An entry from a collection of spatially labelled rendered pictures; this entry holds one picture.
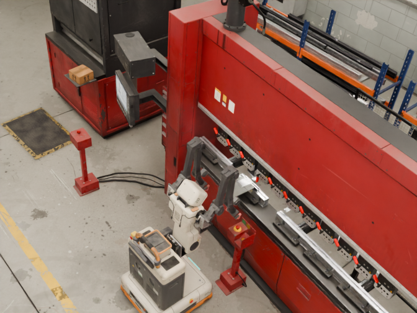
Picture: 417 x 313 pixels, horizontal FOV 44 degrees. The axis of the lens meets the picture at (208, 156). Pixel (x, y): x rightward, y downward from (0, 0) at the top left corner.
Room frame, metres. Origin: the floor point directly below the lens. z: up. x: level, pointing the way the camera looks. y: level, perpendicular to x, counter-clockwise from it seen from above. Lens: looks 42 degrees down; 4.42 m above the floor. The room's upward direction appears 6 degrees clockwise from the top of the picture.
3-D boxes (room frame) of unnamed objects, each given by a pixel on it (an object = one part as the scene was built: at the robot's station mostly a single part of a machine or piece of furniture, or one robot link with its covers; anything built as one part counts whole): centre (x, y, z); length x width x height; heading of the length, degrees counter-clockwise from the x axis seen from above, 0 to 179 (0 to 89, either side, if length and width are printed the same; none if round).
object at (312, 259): (2.74, -1.01, 0.89); 0.30 x 0.05 x 0.03; 39
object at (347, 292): (2.43, -1.26, 0.89); 0.30 x 0.05 x 0.03; 39
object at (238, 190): (3.46, -0.30, 1.00); 0.26 x 0.18 x 0.01; 129
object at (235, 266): (3.10, -0.37, 0.39); 0.05 x 0.05 x 0.54; 39
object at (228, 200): (3.03, -0.20, 1.40); 0.11 x 0.06 x 0.43; 44
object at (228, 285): (3.09, -0.34, 0.06); 0.25 x 0.20 x 0.12; 129
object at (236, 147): (3.72, -0.27, 1.26); 0.15 x 0.09 x 0.17; 39
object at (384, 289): (2.33, -1.41, 1.26); 0.15 x 0.09 x 0.17; 39
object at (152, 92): (4.38, 0.62, 1.18); 0.40 x 0.24 x 0.07; 39
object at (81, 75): (5.00, 1.56, 1.04); 0.30 x 0.26 x 0.12; 44
